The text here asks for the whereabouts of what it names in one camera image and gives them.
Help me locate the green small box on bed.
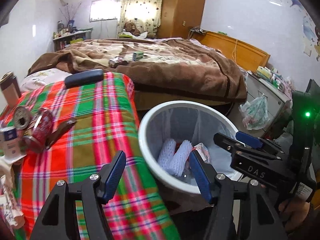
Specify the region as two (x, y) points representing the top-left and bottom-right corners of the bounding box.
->
(132, 51), (144, 61)

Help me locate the right hand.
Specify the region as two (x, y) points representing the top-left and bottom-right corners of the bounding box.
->
(278, 198), (310, 231)

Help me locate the white paper bag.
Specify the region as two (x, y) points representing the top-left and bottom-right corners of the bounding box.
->
(1, 156), (25, 232)

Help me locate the red drink can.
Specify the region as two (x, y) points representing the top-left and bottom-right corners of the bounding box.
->
(22, 108), (54, 153)

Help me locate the white floral pillow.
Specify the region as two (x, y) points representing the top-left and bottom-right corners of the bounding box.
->
(20, 68), (71, 92)

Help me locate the white foam sleeve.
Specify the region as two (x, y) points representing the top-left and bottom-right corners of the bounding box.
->
(167, 140), (193, 177)
(157, 138), (176, 170)

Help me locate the silver top tin can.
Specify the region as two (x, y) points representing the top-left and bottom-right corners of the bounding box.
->
(13, 106), (33, 130)

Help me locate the red white cigarette box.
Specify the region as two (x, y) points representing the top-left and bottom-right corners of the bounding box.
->
(194, 142), (210, 163)

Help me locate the plaid tablecloth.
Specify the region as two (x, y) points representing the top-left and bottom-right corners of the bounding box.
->
(14, 72), (180, 239)

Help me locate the cluttered shelf desk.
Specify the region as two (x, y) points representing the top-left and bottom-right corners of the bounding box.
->
(53, 20), (93, 51)

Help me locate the wooden headboard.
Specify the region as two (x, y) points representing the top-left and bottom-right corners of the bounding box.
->
(193, 31), (270, 72)

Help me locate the white plastic bag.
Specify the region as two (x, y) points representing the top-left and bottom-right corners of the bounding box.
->
(239, 94), (270, 130)

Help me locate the brown beige thermos mug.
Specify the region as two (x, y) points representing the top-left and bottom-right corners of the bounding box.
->
(0, 71), (21, 108)

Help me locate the brown bed blanket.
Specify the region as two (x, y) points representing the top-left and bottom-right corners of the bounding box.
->
(28, 38), (247, 103)

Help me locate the teddy bear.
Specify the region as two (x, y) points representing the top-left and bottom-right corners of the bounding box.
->
(124, 21), (141, 36)

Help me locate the white yogurt cup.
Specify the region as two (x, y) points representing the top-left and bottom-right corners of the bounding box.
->
(1, 126), (27, 164)

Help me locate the white round trash bin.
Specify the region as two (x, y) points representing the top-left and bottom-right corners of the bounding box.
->
(138, 100), (245, 195)

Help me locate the dark folded knife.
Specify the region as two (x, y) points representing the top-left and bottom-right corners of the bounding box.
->
(46, 118), (77, 150)

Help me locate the white bedside cabinet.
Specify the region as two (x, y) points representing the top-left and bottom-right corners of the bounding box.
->
(227, 71), (292, 137)

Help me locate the wooden wardrobe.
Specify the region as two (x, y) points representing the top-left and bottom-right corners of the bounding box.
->
(157, 0), (205, 38)

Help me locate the dark blue glasses case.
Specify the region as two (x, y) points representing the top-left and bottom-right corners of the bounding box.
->
(64, 69), (104, 88)

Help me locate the patterned window curtain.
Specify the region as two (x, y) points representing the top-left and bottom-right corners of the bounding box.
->
(117, 0), (163, 38)

